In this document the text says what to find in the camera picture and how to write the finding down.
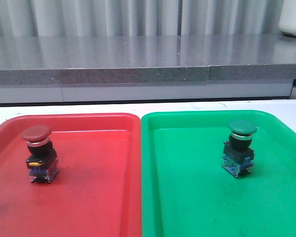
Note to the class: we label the green mushroom push button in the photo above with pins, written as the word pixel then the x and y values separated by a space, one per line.
pixel 237 155

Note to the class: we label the red mushroom push button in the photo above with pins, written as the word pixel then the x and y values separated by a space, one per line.
pixel 43 164

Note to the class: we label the green plastic tray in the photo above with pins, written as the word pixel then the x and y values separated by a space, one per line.
pixel 187 193

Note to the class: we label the red plastic tray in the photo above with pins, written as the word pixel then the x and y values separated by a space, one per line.
pixel 97 192

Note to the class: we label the grey stone counter slab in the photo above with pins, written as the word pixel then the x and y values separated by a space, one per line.
pixel 145 59

